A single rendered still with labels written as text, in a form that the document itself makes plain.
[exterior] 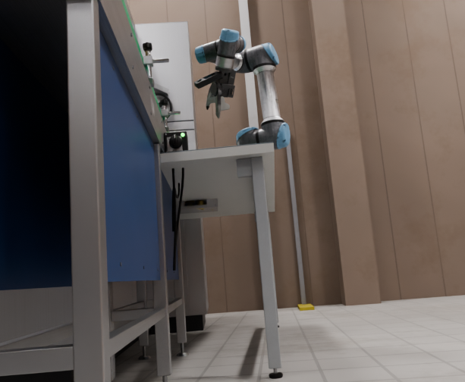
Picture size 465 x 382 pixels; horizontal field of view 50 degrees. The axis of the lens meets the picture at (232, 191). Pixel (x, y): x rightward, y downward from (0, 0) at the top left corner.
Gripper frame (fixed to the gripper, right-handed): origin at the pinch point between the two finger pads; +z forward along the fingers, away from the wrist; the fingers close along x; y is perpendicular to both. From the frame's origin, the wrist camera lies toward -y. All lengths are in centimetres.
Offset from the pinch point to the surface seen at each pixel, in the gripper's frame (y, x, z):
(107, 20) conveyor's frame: -62, -108, -38
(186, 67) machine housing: 31, 142, 0
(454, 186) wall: 301, 125, 72
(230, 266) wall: 113, 176, 183
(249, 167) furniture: -3, -53, 5
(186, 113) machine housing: 30, 124, 28
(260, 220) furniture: -1, -65, 20
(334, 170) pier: 188, 159, 75
